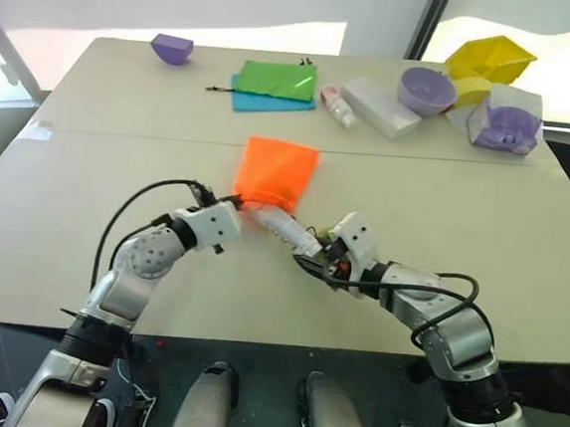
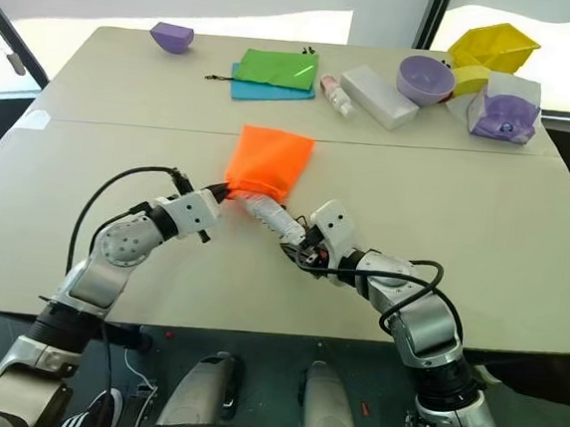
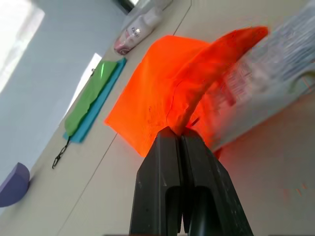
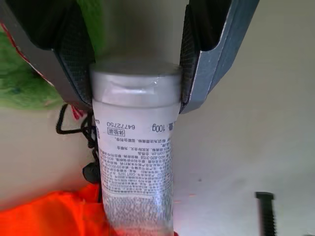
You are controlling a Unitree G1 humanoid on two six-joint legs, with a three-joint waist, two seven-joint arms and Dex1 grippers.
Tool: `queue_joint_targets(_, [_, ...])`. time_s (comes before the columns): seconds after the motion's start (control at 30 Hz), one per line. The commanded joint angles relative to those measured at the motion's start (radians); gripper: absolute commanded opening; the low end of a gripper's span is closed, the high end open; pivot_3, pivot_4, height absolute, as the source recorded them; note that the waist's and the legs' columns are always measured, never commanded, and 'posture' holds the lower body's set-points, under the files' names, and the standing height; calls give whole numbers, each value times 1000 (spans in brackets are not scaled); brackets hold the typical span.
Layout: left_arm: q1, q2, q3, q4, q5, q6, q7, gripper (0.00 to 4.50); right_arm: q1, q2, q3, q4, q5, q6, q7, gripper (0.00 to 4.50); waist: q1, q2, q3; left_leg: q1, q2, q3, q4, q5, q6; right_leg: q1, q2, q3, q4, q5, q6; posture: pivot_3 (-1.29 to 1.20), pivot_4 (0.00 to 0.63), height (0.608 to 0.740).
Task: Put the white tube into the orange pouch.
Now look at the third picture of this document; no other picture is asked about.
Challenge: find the green pouch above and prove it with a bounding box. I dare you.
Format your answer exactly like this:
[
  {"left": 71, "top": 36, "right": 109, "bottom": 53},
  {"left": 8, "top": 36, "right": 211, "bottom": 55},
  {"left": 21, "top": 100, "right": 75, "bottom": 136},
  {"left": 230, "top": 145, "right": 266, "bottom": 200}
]
[{"left": 64, "top": 60, "right": 119, "bottom": 137}]

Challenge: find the white bottle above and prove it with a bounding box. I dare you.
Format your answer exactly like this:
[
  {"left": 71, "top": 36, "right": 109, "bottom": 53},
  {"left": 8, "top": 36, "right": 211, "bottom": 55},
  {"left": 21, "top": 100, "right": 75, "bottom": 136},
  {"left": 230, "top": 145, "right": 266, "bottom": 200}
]
[{"left": 145, "top": 0, "right": 174, "bottom": 23}]

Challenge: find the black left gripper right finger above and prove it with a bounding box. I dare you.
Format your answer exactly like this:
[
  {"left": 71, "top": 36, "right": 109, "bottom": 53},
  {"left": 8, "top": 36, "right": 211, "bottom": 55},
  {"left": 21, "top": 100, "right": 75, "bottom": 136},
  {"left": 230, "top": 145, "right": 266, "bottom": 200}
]
[{"left": 181, "top": 129, "right": 254, "bottom": 236}]

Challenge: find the blue pouch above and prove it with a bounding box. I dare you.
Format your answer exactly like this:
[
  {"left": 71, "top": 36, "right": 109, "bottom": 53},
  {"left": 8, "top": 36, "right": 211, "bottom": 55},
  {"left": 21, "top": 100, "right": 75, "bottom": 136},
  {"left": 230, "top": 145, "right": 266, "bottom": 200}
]
[{"left": 63, "top": 58, "right": 127, "bottom": 144}]

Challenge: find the orange pouch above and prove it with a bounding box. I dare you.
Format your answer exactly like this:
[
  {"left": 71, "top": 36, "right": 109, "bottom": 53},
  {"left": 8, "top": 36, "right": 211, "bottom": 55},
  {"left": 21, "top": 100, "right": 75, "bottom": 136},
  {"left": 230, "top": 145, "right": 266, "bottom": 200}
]
[{"left": 104, "top": 26, "right": 269, "bottom": 159}]

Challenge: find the purple semicircular block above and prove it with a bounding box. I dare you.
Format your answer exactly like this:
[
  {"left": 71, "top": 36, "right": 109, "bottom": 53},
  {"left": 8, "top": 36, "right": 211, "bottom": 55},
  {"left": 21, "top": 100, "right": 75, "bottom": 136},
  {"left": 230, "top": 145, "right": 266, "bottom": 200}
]
[{"left": 0, "top": 162, "right": 31, "bottom": 208}]

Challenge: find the black clasp strap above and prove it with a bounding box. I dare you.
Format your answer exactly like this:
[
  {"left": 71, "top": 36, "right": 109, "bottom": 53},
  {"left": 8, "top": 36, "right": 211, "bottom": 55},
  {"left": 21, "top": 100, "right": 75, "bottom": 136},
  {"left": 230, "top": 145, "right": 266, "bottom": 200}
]
[{"left": 52, "top": 136, "right": 72, "bottom": 170}]

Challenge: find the clear printed plastic package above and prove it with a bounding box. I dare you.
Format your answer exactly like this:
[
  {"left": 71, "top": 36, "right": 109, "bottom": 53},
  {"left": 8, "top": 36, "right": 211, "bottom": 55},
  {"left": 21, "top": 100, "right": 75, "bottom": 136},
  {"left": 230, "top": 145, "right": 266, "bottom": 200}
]
[{"left": 204, "top": 1, "right": 315, "bottom": 151}]

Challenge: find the white pink Dove tube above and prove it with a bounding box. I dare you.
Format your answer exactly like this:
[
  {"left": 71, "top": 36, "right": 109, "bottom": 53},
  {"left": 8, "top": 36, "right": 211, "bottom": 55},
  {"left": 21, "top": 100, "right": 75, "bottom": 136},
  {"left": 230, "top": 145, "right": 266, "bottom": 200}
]
[{"left": 114, "top": 14, "right": 158, "bottom": 55}]

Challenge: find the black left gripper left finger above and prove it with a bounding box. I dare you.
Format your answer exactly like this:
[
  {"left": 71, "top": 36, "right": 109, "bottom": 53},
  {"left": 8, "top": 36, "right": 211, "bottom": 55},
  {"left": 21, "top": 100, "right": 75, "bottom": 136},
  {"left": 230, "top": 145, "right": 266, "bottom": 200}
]
[{"left": 128, "top": 128, "right": 184, "bottom": 236}]

